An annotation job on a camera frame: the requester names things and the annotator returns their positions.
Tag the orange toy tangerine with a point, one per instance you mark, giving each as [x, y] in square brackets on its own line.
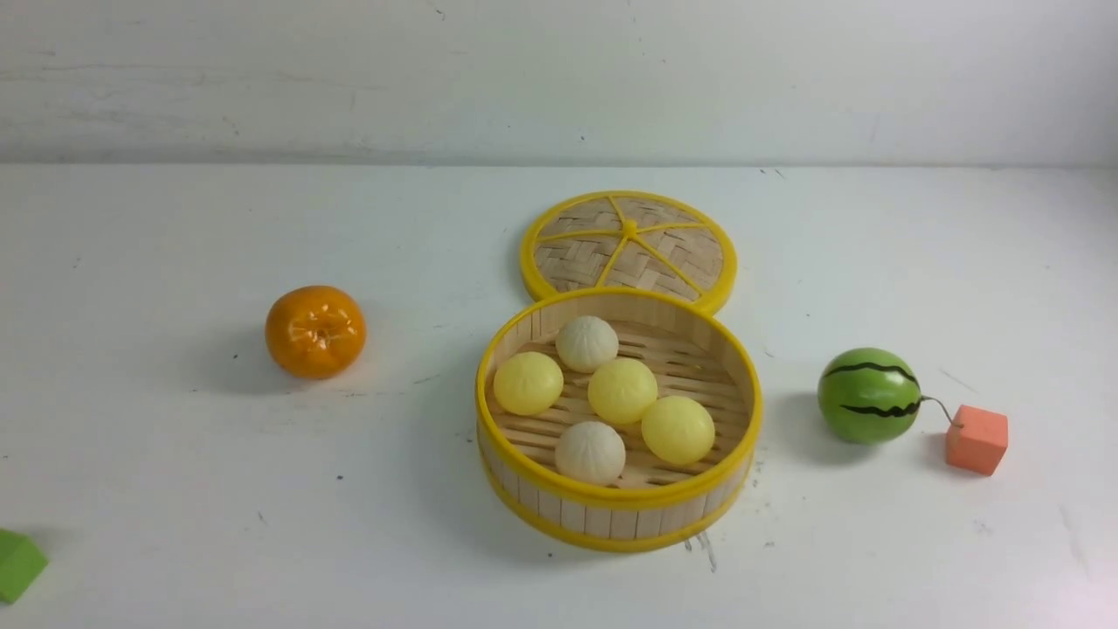
[315, 332]

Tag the white bun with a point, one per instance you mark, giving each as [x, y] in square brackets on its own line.
[586, 343]
[591, 452]

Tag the yellow bun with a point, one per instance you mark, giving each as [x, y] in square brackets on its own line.
[678, 430]
[528, 383]
[620, 391]

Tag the green block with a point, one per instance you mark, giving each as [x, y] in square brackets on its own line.
[22, 561]

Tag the orange foam cube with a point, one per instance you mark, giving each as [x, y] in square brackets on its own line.
[976, 440]

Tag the woven bamboo steamer lid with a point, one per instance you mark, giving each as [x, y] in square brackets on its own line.
[633, 239]

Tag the bamboo steamer tray yellow rim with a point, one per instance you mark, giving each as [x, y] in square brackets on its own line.
[653, 504]

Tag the green toy watermelon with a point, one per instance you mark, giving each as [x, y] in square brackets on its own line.
[869, 396]

